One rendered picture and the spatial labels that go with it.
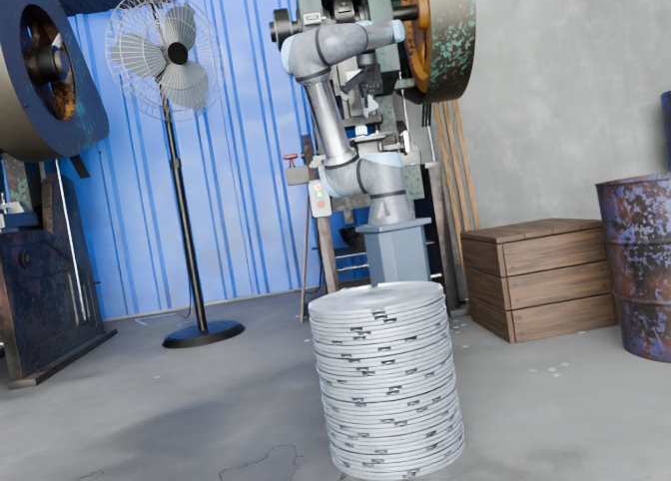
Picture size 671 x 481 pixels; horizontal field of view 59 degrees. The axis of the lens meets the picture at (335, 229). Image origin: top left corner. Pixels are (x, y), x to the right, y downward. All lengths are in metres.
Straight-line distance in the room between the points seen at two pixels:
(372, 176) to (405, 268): 0.31
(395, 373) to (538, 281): 0.96
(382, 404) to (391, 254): 0.74
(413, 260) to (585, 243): 0.58
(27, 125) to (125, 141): 1.38
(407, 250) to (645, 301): 0.67
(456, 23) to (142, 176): 2.24
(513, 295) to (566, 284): 0.18
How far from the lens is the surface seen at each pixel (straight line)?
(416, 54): 3.07
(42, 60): 2.90
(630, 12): 4.56
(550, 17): 4.32
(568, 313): 2.08
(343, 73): 2.65
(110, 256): 3.99
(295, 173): 2.41
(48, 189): 3.19
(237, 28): 3.97
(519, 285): 2.00
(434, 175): 2.43
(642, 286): 1.75
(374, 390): 1.17
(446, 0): 2.46
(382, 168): 1.85
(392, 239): 1.82
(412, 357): 1.16
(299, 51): 1.83
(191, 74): 2.88
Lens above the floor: 0.56
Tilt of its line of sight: 3 degrees down
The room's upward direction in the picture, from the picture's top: 9 degrees counter-clockwise
